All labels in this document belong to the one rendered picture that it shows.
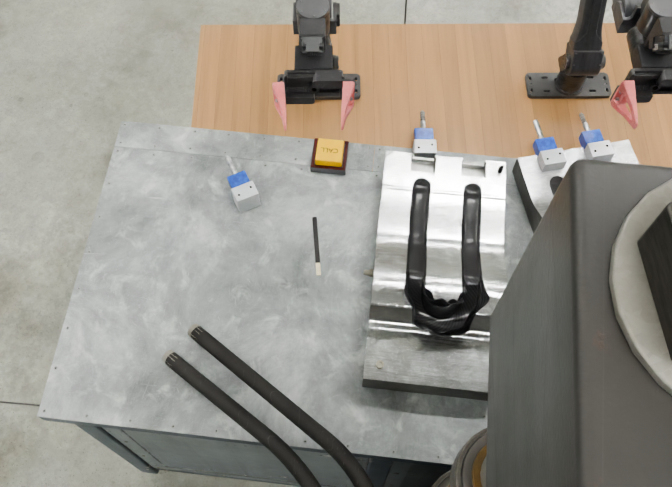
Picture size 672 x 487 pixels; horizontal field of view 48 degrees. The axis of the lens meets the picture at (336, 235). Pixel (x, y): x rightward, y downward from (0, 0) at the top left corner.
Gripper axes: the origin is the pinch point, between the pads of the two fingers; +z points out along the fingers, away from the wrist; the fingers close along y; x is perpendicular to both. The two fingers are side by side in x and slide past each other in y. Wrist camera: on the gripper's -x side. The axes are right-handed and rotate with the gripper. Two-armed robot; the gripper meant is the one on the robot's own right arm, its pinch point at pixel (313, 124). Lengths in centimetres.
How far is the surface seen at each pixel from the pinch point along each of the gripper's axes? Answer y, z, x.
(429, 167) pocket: 24.3, -11.4, 33.9
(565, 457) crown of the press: 12, 68, -79
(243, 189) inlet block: -16.1, -6.6, 34.7
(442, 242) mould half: 25.6, 7.8, 31.5
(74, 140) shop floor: -89, -75, 121
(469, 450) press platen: 16, 61, -35
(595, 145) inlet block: 61, -16, 32
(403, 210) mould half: 17.9, 0.4, 31.5
